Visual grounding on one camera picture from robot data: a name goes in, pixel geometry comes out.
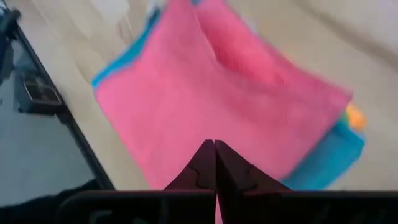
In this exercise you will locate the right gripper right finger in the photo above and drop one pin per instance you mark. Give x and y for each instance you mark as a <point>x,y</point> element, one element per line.
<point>236,174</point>

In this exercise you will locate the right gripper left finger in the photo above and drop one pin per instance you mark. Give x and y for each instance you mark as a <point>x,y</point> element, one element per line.
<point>199,174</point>

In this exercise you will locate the pink microfiber towel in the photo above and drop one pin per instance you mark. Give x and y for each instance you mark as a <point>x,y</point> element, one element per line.
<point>192,102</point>

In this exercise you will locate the blue microfiber towel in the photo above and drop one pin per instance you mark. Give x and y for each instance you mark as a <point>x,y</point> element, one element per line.
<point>329,158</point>

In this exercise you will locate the orange microfiber towel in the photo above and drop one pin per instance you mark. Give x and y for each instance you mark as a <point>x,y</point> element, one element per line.
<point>357,117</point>

